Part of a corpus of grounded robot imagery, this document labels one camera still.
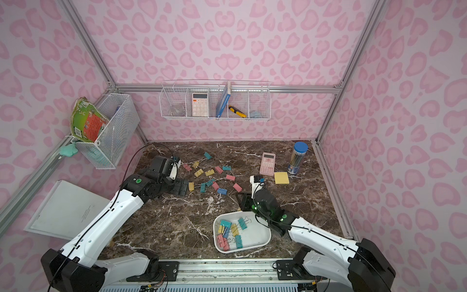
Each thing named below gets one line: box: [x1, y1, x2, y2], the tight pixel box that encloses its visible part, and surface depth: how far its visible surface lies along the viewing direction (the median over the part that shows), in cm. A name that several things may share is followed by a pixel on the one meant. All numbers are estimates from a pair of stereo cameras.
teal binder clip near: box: [220, 219, 232, 229], surface depth 85 cm
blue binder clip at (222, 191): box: [217, 187, 229, 196], surface depth 98 cm
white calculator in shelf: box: [192, 93, 209, 117], surface depth 97 cm
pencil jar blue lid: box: [287, 141, 309, 175], surface depth 95 cm
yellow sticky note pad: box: [274, 171, 290, 185], surface depth 103 cm
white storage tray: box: [212, 211, 272, 254], surface depth 84 cm
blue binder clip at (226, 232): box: [222, 226, 230, 239], surface depth 83 cm
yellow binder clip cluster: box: [217, 223, 239, 237], surface depth 84 cm
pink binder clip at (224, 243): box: [217, 234, 230, 252], surface depth 80 cm
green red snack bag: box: [70, 96, 109, 143], surface depth 74 cm
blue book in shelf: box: [215, 80, 232, 118], surface depth 90 cm
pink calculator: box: [259, 152, 277, 178], surface depth 109 cm
